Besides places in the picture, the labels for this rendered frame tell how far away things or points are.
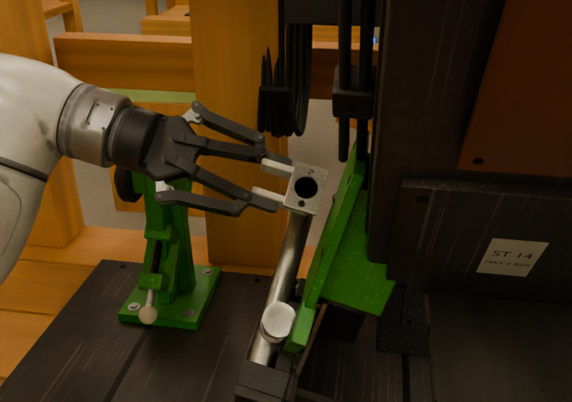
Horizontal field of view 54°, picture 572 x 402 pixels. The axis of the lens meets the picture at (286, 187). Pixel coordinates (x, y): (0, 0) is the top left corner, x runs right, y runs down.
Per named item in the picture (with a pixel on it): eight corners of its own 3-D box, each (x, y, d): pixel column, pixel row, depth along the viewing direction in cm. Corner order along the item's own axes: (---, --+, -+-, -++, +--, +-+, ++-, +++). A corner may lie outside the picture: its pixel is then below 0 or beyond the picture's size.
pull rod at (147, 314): (154, 329, 83) (150, 297, 80) (136, 327, 83) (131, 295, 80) (167, 305, 88) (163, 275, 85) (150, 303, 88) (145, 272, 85)
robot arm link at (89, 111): (82, 69, 63) (131, 84, 63) (102, 102, 72) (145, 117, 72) (48, 140, 61) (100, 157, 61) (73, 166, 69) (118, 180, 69)
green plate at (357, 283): (364, 356, 62) (439, 199, 51) (293, 333, 62) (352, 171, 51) (368, 292, 72) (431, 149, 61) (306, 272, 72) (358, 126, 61)
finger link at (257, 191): (253, 185, 64) (251, 191, 64) (311, 204, 64) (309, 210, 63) (253, 192, 67) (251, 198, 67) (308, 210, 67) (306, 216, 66)
